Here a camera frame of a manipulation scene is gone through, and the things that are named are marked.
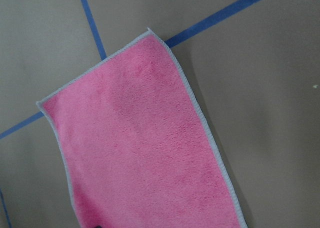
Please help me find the pink and grey towel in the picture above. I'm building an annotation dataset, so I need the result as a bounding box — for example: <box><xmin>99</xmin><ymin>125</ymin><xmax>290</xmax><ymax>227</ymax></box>
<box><xmin>36</xmin><ymin>29</ymin><xmax>247</xmax><ymax>228</ymax></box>

